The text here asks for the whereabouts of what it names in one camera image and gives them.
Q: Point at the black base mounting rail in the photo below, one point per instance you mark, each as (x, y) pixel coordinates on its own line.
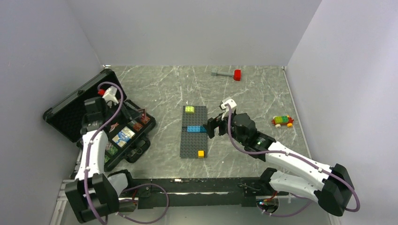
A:
(243, 191)

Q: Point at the grey lego baseplate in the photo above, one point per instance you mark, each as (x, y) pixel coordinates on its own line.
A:
(196, 118)
(191, 143)

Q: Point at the lime green lego brick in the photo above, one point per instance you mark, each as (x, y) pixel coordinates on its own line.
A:
(189, 109)

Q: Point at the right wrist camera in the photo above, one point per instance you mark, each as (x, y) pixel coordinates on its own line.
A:
(227, 105)

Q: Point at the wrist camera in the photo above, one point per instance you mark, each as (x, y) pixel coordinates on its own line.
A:
(109, 95)
(227, 105)

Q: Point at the red triangular dealer button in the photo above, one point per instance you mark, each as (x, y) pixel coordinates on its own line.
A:
(144, 117)

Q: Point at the grey cylinder tool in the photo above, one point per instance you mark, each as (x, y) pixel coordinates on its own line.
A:
(216, 73)

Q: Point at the lower grey lego baseplate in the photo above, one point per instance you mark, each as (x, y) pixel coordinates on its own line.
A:
(191, 143)

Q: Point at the blue texas holdem card box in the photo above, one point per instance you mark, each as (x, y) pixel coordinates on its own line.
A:
(123, 136)

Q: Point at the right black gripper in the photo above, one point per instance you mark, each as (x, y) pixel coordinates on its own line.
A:
(214, 123)

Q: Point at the red playing card deck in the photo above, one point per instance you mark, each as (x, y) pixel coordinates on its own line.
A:
(113, 126)

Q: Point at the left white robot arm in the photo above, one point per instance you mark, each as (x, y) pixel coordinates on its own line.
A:
(92, 195)

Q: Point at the dark blue lego brick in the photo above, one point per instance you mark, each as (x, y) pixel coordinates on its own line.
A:
(203, 129)

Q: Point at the green striped chip stack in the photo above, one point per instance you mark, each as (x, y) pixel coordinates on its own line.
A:
(111, 150)

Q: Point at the light blue lego brick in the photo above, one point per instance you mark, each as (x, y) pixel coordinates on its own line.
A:
(194, 129)

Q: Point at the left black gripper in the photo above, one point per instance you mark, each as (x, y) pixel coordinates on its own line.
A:
(126, 113)

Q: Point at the red block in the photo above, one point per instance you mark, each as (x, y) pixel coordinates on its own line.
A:
(237, 75)

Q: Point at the black poker chip case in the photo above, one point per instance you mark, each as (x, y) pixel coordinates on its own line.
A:
(66, 117)

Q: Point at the small yellow lego brick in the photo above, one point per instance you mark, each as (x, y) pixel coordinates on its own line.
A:
(201, 154)

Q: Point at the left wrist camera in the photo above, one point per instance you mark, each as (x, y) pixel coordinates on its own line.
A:
(109, 95)

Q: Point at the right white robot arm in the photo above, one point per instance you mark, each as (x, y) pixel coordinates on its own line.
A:
(329, 186)

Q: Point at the colourful lego toy car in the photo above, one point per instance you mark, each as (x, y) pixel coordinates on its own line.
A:
(279, 121)

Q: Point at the upper grey lego baseplate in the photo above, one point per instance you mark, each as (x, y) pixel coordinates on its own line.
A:
(196, 118)

